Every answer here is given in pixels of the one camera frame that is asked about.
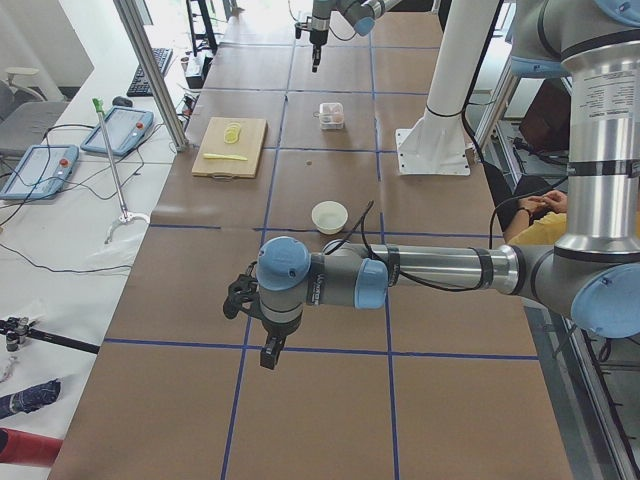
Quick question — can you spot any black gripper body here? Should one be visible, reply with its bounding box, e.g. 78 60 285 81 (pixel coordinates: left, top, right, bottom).
223 261 300 350

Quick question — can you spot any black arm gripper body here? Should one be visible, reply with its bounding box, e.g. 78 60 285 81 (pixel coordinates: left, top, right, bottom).
295 18 329 48

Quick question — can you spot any white clear egg box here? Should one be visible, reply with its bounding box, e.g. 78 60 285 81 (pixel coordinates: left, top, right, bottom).
314 102 345 131

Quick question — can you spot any white round bowl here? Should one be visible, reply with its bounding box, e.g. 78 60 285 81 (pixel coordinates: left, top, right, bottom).
311 201 348 235

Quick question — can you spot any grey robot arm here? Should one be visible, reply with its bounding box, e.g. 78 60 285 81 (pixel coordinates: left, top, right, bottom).
257 1 393 370
223 1 639 358

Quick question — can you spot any wooden cutting board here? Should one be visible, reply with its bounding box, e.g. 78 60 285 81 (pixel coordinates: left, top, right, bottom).
192 117 267 178

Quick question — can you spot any lemon slice front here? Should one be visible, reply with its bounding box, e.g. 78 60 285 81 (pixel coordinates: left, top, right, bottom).
224 130 239 144

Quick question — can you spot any grabber stick green tip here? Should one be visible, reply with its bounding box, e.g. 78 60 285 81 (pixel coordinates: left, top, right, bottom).
92 98 150 244

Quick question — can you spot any yellow plastic knife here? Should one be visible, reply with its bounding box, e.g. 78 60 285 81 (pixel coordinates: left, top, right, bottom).
202 153 248 161

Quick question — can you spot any black keyboard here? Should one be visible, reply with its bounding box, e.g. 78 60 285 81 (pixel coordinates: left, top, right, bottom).
126 47 174 98

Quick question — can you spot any black computer mouse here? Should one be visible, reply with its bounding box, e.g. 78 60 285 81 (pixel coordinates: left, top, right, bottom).
112 96 133 108

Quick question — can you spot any blue teach pendant far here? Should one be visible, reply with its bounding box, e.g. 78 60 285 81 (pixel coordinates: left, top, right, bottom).
80 106 154 158

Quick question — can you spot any blue teach pendant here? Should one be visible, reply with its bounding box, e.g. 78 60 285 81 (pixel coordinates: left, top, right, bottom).
80 106 154 158
1 145 79 200

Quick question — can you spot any black tripod rod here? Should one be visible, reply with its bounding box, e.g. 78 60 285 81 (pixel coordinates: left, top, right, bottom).
0 317 100 354

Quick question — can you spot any blue teach pendant near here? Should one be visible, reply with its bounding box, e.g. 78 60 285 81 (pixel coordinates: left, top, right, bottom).
1 145 79 200

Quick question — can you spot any folded dark umbrella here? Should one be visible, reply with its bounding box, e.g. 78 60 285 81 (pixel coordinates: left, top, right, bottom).
0 379 61 419

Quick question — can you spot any red cylinder object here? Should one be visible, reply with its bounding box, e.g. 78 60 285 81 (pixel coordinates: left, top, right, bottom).
1 428 63 467

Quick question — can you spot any white office chair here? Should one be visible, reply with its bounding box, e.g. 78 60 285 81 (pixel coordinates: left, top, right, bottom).
1 67 68 160

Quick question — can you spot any person in yellow shirt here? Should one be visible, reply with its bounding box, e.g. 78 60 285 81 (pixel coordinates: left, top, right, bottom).
503 190 568 245

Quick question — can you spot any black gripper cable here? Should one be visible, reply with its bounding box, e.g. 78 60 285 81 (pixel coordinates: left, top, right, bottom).
322 199 569 292

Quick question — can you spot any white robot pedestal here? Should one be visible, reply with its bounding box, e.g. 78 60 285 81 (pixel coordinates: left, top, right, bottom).
396 0 502 176

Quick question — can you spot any aluminium frame post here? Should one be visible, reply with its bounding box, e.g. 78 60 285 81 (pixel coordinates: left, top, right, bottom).
113 0 189 152

